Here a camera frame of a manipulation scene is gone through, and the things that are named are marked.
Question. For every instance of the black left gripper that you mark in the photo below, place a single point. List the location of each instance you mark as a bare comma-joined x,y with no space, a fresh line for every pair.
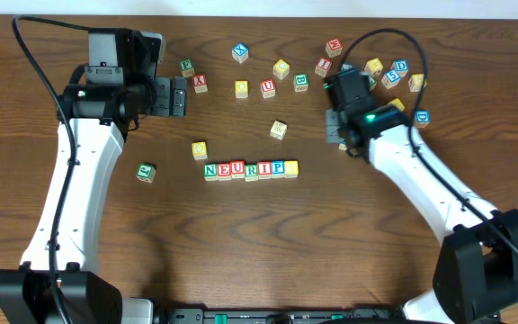
165,96

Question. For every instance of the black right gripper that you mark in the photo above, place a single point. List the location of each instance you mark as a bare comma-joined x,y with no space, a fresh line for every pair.
332,126

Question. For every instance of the yellow S wooden block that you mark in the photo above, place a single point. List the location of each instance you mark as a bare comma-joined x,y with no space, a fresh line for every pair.
291,169

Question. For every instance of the blue P wooden block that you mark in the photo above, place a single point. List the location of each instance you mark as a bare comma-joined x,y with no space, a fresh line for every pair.
277,169

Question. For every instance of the red i block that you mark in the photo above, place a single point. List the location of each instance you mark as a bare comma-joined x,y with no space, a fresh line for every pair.
323,66
264,170

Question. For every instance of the green N wooden block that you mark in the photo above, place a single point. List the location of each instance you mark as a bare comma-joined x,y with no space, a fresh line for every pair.
211,172

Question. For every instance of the red E wooden block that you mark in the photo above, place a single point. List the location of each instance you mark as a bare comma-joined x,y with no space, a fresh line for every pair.
224,172

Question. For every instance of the green R wooden block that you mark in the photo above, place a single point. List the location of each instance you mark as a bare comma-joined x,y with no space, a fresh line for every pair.
251,172

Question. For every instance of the red u block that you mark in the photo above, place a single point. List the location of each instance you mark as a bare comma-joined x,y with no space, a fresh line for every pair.
237,169
268,88

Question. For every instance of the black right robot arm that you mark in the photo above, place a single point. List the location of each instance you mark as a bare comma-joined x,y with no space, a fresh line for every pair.
476,275

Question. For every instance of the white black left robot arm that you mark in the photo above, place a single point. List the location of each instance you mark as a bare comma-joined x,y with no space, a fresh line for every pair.
57,280

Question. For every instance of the red X wooden block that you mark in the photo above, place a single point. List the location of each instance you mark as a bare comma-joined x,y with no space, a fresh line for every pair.
200,83

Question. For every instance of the green F wooden block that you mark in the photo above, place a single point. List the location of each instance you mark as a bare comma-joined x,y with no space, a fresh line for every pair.
187,67

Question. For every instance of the green Z wooden block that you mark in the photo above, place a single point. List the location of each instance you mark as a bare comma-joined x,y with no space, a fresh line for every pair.
371,83

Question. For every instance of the plain wood top block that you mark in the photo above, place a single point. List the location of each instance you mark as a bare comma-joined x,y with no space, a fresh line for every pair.
278,130

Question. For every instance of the yellow G wooden block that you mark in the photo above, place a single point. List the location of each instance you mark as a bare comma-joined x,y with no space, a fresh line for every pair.
199,150

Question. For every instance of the green B wooden block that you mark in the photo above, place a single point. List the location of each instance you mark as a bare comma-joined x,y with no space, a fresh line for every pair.
301,82

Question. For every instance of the yellow A wooden block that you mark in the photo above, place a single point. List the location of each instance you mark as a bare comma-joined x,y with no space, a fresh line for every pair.
398,104

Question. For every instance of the blue L wooden block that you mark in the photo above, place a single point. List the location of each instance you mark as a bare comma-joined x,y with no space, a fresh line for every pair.
346,66

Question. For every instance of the yellow O wooden block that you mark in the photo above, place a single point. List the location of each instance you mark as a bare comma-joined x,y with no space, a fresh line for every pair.
241,89

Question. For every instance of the blue 5 wooden block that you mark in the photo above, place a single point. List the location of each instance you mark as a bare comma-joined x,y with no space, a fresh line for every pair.
390,79

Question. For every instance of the yellow block near D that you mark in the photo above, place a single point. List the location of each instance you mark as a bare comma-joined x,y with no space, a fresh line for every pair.
373,67

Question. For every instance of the blue X wooden block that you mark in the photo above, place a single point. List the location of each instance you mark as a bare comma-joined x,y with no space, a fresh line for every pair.
240,52

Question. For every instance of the green J wooden block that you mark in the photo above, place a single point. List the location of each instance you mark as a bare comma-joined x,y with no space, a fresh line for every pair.
146,173

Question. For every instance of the red H wooden block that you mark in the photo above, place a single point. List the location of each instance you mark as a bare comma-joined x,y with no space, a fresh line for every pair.
334,48

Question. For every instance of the blue D block lower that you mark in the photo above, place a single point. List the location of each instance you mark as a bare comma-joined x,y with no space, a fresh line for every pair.
422,118

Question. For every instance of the blue d block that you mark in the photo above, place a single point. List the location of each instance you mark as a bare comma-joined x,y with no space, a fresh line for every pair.
422,118
400,66

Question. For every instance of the yellow block upper middle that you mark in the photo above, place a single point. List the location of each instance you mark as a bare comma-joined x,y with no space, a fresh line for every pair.
281,69

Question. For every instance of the blue D block upper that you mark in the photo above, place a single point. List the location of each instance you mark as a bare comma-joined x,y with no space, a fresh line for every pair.
400,66

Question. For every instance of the yellow 8 wooden block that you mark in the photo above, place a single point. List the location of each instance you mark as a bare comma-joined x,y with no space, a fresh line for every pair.
416,83

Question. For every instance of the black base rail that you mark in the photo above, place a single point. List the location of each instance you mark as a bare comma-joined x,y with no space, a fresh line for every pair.
357,315

